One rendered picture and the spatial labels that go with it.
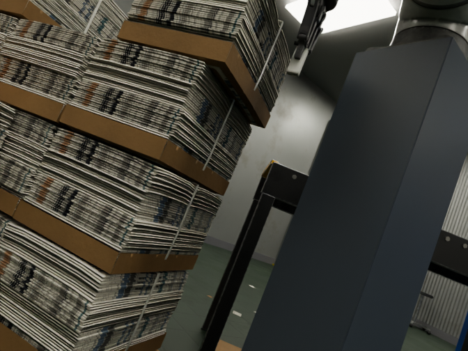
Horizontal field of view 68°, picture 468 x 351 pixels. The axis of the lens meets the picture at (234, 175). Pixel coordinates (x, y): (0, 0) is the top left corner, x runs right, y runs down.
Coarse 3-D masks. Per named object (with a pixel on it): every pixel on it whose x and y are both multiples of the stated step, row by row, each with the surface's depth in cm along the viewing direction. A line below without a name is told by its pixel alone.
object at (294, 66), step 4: (296, 48) 84; (304, 52) 83; (292, 56) 83; (304, 56) 83; (292, 60) 83; (296, 60) 83; (300, 60) 83; (292, 64) 83; (296, 64) 83; (300, 64) 82; (288, 68) 83; (292, 68) 83; (296, 68) 82; (300, 68) 82; (288, 72) 83; (292, 72) 82; (296, 72) 82
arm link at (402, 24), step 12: (408, 0) 70; (408, 12) 71; (420, 12) 69; (432, 12) 67; (444, 12) 66; (456, 12) 66; (408, 24) 72; (420, 24) 70; (432, 24) 69; (444, 24) 68; (456, 24) 68
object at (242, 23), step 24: (144, 0) 79; (168, 0) 76; (192, 0) 74; (216, 0) 73; (240, 0) 70; (264, 0) 77; (168, 24) 75; (192, 24) 73; (216, 24) 71; (240, 24) 69; (264, 24) 80; (240, 48) 73; (264, 48) 84; (216, 72) 74
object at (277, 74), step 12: (276, 48) 93; (276, 60) 94; (288, 60) 104; (276, 72) 98; (264, 84) 91; (276, 84) 100; (264, 96) 94; (276, 96) 103; (240, 108) 92; (252, 108) 90; (252, 120) 99
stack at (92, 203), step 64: (0, 64) 89; (64, 64) 81; (128, 64) 76; (192, 64) 71; (64, 128) 82; (192, 128) 73; (64, 192) 73; (128, 192) 68; (192, 192) 84; (0, 256) 73; (64, 256) 68; (0, 320) 70; (64, 320) 65; (128, 320) 77
